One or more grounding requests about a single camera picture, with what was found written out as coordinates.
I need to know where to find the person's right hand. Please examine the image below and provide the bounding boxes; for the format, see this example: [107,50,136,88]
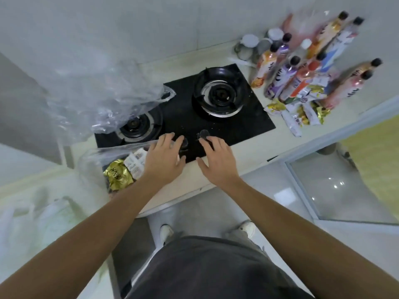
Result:
[196,136,242,189]

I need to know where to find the person's left hand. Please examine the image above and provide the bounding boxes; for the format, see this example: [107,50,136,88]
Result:
[142,132,187,186]

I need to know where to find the person's left forearm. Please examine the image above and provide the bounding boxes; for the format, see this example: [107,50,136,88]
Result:
[0,177,176,299]

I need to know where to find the person's right forearm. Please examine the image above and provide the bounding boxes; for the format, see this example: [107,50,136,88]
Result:
[218,178,399,299]

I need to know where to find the black glass gas stove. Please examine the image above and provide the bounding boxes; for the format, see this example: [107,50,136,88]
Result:
[94,63,277,164]

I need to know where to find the white printed snack packet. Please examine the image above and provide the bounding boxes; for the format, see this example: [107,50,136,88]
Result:
[124,148,148,180]

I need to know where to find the small black burner grate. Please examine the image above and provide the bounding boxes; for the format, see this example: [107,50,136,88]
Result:
[116,106,164,143]

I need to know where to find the gold snack packet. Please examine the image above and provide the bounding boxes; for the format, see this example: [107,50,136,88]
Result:
[103,159,135,192]

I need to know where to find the large black burner grate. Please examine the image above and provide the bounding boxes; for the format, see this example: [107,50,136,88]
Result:
[191,67,250,118]

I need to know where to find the clear bag with packets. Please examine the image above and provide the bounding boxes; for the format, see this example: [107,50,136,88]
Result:
[77,139,163,198]

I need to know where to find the white left shoe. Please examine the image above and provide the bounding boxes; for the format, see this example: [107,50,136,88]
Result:
[159,224,175,247]

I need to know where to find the white shoe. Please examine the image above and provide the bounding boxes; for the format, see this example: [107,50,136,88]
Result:
[238,220,257,241]
[159,224,175,247]

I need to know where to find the white right shoe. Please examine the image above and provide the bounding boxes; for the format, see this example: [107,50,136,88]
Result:
[238,220,257,241]

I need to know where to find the large clear plastic bag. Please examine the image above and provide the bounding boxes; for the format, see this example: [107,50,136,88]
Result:
[43,54,177,146]

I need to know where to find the pile of small snack packets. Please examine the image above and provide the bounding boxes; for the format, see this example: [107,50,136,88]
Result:
[264,85,333,138]

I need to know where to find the grey mug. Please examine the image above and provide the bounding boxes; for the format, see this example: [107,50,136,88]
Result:
[256,38,274,57]
[267,27,285,41]
[234,34,260,60]

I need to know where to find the dark grey shorts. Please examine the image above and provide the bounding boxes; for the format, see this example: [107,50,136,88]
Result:
[124,235,314,299]

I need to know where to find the glass door panel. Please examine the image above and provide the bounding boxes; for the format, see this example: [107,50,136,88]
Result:
[284,143,399,226]

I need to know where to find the group of colourful drink bottles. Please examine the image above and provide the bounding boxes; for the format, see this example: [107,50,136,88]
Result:
[251,10,383,110]

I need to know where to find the grey cabinet panel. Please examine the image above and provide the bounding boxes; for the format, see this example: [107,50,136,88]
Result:
[0,52,76,169]

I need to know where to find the white plastic shopping bag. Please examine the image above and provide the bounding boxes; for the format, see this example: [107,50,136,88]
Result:
[0,187,105,279]

